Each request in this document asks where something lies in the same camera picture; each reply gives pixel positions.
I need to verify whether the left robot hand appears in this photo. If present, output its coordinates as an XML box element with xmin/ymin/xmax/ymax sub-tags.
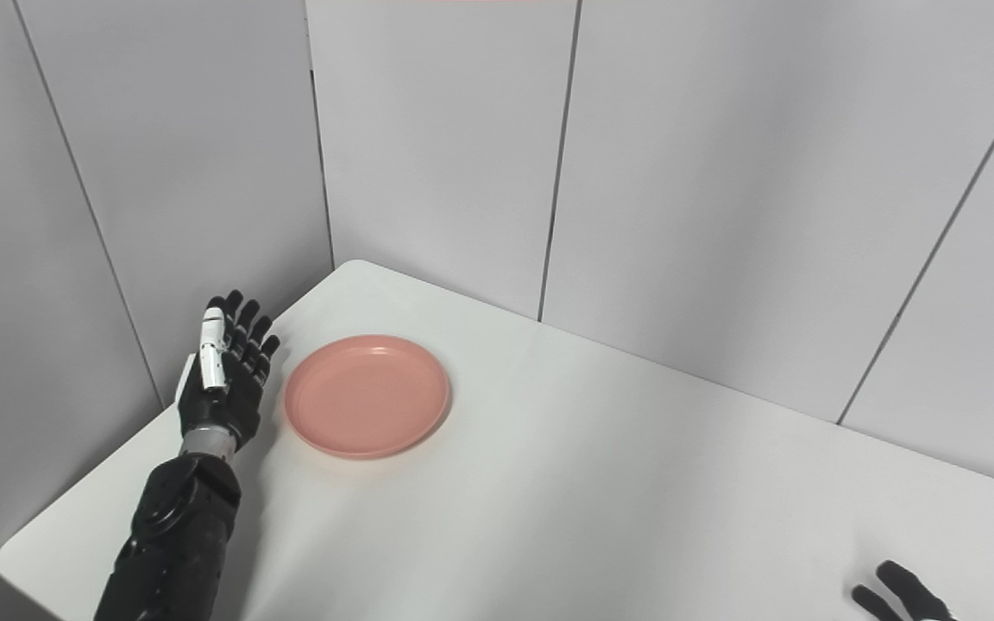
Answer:
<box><xmin>176</xmin><ymin>290</ymin><xmax>281</xmax><ymax>452</ymax></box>

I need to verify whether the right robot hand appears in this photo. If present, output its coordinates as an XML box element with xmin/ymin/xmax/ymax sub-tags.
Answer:
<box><xmin>851</xmin><ymin>560</ymin><xmax>957</xmax><ymax>621</ymax></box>

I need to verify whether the pink round plate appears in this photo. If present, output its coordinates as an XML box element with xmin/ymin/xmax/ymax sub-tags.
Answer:
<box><xmin>283</xmin><ymin>335</ymin><xmax>452</xmax><ymax>460</ymax></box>

